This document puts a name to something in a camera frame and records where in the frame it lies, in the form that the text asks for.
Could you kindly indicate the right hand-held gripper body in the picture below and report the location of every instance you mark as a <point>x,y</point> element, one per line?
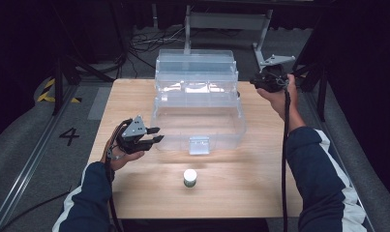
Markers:
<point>275,79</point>

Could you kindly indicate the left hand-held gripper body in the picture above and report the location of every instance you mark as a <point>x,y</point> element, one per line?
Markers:
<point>134,132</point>

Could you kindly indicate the clear plastic storage box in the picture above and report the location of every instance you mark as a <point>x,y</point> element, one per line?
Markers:
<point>199,125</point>

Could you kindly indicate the small green jar white lid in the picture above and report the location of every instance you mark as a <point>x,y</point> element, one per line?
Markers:
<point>190,176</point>

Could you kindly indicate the person's right hand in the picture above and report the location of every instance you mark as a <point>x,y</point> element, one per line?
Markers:
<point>284,103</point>

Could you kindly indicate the person's left hand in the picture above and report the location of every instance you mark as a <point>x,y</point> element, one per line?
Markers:
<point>116,159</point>

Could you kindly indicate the black tripod stand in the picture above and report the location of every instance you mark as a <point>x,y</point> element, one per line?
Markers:
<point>321,87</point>
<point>58,83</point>

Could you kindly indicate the grey metal stand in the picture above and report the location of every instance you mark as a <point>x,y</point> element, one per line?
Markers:
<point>226,22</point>

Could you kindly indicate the yellow black hazard tape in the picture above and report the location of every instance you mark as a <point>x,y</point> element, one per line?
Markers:
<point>44,95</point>

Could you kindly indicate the aluminium floor rail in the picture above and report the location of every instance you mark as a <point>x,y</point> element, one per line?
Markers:
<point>331,135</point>
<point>31,164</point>

